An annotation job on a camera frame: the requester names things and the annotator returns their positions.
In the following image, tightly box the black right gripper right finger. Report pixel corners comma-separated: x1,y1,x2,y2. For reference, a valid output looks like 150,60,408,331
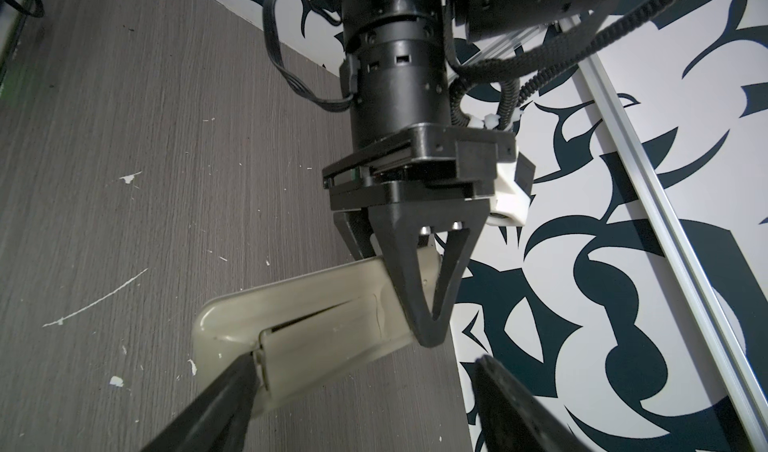
473,355,589,452

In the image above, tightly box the white remote control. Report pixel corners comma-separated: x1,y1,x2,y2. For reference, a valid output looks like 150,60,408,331
192,257,415,416

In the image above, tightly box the aluminium cage frame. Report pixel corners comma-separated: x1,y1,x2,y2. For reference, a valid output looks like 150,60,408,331
479,13,768,452

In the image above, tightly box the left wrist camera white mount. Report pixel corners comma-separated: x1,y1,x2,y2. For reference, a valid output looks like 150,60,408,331
486,152,536,227

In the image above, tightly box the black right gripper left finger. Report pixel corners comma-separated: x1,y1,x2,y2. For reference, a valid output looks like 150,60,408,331
143,353,260,452

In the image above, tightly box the black corrugated cable conduit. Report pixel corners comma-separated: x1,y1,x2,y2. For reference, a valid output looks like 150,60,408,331
446,0,709,130

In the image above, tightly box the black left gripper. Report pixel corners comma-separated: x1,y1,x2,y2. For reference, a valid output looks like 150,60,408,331
322,123,517,348

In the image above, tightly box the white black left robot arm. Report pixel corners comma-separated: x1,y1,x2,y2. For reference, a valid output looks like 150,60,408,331
323,0,618,347

